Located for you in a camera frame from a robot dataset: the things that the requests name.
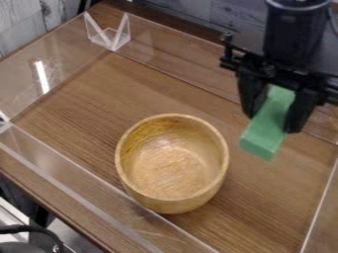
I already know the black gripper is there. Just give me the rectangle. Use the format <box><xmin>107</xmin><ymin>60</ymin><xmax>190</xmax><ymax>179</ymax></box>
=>
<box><xmin>221</xmin><ymin>0</ymin><xmax>338</xmax><ymax>133</ymax></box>

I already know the green rectangular block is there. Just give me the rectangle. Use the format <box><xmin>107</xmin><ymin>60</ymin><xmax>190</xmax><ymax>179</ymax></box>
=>
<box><xmin>239</xmin><ymin>86</ymin><xmax>294</xmax><ymax>161</ymax></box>

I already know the brown wooden bowl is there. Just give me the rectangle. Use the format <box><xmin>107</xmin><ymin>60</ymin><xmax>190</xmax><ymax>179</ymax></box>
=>
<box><xmin>115</xmin><ymin>114</ymin><xmax>230</xmax><ymax>214</ymax></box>

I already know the clear acrylic corner bracket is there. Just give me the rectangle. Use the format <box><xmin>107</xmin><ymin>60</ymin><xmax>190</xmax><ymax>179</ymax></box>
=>
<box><xmin>83</xmin><ymin>12</ymin><xmax>131</xmax><ymax>51</ymax></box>

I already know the black metal frame piece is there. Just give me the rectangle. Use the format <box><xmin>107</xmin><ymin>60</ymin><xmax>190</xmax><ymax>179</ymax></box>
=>
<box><xmin>28</xmin><ymin>219</ymin><xmax>66</xmax><ymax>253</ymax></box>

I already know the black cable lower left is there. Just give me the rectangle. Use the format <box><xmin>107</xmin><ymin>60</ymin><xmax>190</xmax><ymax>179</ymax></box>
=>
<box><xmin>0</xmin><ymin>224</ymin><xmax>63</xmax><ymax>253</ymax></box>

